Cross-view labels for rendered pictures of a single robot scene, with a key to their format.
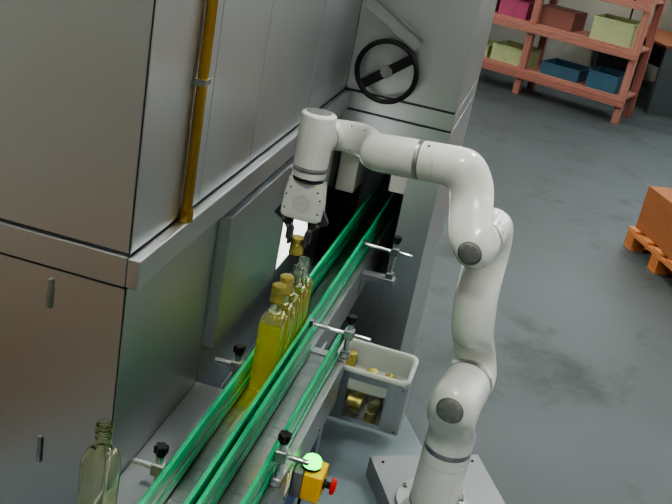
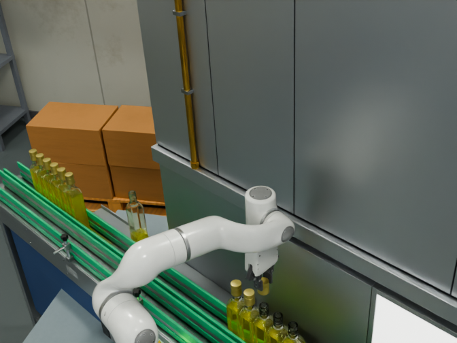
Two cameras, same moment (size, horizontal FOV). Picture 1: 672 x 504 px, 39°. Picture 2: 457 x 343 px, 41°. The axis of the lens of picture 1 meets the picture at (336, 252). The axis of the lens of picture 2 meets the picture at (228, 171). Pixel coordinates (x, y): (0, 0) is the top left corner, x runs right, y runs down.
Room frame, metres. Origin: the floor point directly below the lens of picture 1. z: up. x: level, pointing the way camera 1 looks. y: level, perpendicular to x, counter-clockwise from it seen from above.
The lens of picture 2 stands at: (2.88, -1.03, 2.70)
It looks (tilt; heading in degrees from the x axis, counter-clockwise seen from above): 33 degrees down; 127
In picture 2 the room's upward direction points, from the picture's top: 4 degrees counter-clockwise
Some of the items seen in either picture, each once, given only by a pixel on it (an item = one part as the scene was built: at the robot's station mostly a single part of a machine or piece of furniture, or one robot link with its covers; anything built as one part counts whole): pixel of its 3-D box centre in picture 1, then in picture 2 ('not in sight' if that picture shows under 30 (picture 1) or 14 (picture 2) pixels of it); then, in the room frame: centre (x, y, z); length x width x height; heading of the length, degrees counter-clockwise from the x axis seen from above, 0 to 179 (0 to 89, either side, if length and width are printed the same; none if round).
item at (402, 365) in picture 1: (373, 372); not in sight; (2.34, -0.17, 0.97); 0.22 x 0.17 x 0.09; 80
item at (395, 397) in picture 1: (361, 384); not in sight; (2.35, -0.14, 0.92); 0.27 x 0.17 x 0.15; 80
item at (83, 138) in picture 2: not in sight; (126, 146); (-0.10, 1.71, 0.35); 1.22 x 0.85 x 0.71; 18
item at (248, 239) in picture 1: (275, 223); (364, 324); (2.43, 0.18, 1.32); 0.90 x 0.03 x 0.34; 170
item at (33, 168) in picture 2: not in sight; (39, 177); (0.80, 0.34, 1.19); 0.06 x 0.06 x 0.28; 80
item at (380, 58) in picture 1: (387, 70); not in sight; (3.07, -0.05, 1.66); 0.21 x 0.05 x 0.21; 80
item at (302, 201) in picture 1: (305, 195); (262, 252); (2.14, 0.10, 1.52); 0.10 x 0.07 x 0.11; 81
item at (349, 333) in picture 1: (339, 334); not in sight; (2.25, -0.05, 1.12); 0.17 x 0.03 x 0.12; 80
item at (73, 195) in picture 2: not in sight; (75, 201); (1.08, 0.28, 1.19); 0.06 x 0.06 x 0.28; 80
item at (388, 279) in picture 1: (384, 265); not in sight; (2.88, -0.17, 1.07); 0.17 x 0.05 x 0.23; 80
